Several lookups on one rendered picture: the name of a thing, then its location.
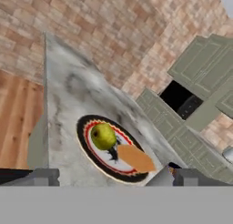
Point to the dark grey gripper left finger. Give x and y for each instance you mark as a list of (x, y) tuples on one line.
[(45, 176)]

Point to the grey-green counter base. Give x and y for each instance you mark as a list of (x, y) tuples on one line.
[(38, 145)]

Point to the grey-green cupboard run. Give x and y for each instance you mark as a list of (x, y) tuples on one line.
[(194, 112)]

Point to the black microwave oven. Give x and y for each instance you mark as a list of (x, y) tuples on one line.
[(180, 99)]

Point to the silver sink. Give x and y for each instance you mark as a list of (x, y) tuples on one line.
[(228, 154)]

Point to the black rimmed patterned plate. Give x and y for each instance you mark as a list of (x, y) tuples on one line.
[(103, 154)]

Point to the green apple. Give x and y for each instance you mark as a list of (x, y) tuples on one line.
[(103, 136)]

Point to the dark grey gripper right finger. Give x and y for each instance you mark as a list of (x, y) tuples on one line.
[(194, 176)]

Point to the orange oval bread slice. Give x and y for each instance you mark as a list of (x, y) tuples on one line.
[(135, 158)]

